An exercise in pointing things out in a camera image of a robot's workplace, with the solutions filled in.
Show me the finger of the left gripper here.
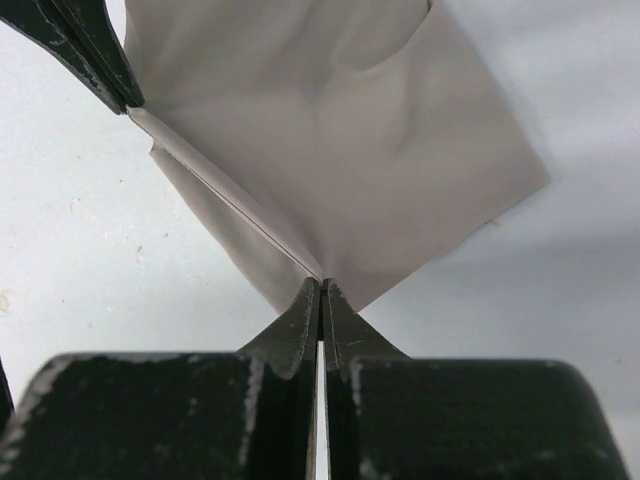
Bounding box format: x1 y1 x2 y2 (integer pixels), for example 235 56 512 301
53 0 144 108
1 0 125 115

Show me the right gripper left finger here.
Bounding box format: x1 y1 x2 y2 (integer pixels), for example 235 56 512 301
1 278 319 479

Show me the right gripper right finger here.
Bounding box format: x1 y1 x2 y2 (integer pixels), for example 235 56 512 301
320 279 628 479

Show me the grey underwear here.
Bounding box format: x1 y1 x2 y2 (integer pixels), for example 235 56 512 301
125 1 549 311

